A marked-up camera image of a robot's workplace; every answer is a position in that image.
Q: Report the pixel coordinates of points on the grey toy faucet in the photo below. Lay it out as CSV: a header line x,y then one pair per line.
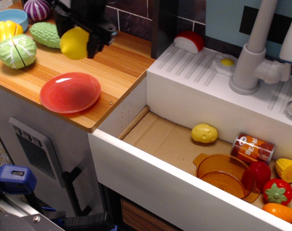
x,y
252,65

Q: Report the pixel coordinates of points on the grey oven door panel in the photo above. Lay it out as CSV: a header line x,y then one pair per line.
x,y
39,150

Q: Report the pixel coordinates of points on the yellow toy lemon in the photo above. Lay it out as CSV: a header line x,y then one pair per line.
x,y
73,43

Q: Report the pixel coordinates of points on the red plastic plate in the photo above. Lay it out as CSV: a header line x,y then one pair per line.
x,y
70,92

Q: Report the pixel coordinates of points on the white sink unit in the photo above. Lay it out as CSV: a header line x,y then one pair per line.
x,y
144,150

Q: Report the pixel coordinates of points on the orange beans can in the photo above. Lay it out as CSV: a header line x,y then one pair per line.
x,y
250,149

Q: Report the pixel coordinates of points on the toy fried egg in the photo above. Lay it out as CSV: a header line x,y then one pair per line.
x,y
225,64

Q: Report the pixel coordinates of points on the green toy cabbage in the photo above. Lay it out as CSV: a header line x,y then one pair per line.
x,y
18,52

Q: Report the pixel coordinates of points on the yellow toy potato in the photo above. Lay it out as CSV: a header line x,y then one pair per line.
x,y
204,133

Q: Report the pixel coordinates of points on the orange transparent pot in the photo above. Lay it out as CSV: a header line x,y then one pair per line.
x,y
227,173

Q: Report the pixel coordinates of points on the red toy apple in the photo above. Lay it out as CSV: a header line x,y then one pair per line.
x,y
261,172

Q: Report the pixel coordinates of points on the blue plastic bowl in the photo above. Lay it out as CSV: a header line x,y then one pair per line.
x,y
18,16

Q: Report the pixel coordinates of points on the red toy tomato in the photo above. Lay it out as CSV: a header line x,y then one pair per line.
x,y
277,191

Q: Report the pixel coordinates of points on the yellow toy corn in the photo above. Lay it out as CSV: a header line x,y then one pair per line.
x,y
283,168

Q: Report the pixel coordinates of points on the black oven handle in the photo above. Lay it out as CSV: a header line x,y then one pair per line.
x,y
69,178

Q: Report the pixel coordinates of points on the yellow toy bell pepper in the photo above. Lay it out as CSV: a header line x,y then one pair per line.
x,y
9,29

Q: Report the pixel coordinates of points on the blue clamp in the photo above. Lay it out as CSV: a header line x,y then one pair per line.
x,y
17,180

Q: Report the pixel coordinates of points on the purple striped toy onion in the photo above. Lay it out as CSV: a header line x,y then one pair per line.
x,y
37,10

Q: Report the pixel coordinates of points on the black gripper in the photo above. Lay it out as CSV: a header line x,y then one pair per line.
x,y
89,15

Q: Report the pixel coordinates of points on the orange toy carrot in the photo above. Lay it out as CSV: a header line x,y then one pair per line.
x,y
281,211

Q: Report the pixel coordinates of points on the wooden countertop cabinet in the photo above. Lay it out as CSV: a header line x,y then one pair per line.
x,y
119,68

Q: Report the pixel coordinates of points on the green toy bitter gourd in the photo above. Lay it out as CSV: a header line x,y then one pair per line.
x,y
45,34

